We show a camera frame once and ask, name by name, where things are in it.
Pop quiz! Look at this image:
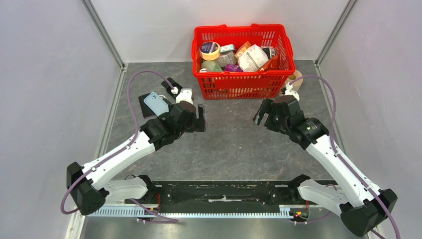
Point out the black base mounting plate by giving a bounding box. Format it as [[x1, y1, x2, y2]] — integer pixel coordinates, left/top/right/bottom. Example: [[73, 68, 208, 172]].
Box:
[[138, 180, 306, 214]]

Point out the white slotted cable duct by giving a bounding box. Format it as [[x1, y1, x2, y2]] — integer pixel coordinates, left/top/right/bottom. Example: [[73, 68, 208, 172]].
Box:
[[86, 204, 298, 219]]

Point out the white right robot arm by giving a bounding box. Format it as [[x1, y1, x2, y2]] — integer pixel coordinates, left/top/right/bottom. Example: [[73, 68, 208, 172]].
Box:
[[253, 95, 398, 237]]

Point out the grey wrapped packet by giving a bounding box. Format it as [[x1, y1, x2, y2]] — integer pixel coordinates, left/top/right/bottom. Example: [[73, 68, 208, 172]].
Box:
[[215, 51, 237, 68]]

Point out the green pale bottle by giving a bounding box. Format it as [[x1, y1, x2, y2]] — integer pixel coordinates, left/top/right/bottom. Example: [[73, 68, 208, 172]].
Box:
[[201, 60, 223, 72]]

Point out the teal small box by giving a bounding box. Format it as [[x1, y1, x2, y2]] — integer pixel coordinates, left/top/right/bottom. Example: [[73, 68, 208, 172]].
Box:
[[220, 44, 235, 53]]

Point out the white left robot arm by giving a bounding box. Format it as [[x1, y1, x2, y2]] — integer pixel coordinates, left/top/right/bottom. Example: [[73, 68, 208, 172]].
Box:
[[61, 101, 206, 216]]

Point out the masking tape roll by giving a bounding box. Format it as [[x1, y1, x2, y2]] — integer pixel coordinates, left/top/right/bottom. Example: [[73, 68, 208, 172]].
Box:
[[199, 41, 220, 61]]

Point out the red plastic shopping basket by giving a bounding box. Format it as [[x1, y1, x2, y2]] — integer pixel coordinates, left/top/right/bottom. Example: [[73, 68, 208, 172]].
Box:
[[191, 23, 296, 100]]

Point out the dark round jar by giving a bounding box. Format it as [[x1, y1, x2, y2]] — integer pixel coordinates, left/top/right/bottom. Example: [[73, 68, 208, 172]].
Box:
[[261, 46, 277, 59]]

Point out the orange small box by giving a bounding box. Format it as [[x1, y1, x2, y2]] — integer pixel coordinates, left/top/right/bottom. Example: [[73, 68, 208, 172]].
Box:
[[234, 41, 251, 59]]

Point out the black smartphone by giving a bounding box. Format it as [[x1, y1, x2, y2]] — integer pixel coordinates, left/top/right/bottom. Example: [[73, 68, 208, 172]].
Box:
[[138, 94, 156, 119]]

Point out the light blue phone case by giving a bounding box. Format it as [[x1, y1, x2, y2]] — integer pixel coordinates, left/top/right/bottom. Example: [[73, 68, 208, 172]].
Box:
[[143, 92, 169, 116]]

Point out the white crumpled paper bag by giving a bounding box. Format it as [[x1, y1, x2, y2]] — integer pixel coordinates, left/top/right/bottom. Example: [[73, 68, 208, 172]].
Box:
[[238, 44, 269, 72]]

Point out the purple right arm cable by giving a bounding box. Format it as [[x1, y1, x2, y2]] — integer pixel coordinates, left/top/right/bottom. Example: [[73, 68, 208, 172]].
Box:
[[290, 74, 402, 239]]

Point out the beige paper roll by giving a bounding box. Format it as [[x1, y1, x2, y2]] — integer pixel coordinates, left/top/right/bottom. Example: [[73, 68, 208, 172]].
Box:
[[278, 70, 303, 99]]

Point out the purple small package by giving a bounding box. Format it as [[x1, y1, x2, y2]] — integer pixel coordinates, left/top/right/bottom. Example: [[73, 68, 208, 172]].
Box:
[[224, 64, 243, 72]]

